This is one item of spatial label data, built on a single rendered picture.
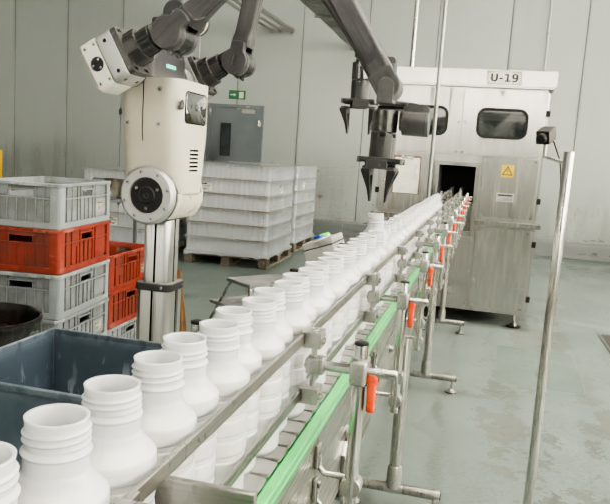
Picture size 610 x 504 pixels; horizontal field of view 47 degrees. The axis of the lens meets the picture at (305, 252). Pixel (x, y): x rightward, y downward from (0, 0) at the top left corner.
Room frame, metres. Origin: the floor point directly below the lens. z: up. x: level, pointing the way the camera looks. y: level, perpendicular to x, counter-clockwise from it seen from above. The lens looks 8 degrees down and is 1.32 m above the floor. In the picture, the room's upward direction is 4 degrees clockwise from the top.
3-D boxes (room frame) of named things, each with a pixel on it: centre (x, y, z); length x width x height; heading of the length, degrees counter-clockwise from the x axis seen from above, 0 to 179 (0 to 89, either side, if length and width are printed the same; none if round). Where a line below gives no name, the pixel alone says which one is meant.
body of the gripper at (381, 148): (1.57, -0.16, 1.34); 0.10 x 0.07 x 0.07; 76
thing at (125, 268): (4.32, 1.27, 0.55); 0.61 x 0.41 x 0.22; 169
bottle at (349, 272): (1.17, -0.07, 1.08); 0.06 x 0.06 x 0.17
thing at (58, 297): (3.61, 1.34, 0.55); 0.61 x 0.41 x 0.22; 173
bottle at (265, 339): (0.72, 0.05, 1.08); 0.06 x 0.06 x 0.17
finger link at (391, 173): (1.57, -0.16, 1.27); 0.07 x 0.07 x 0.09; 76
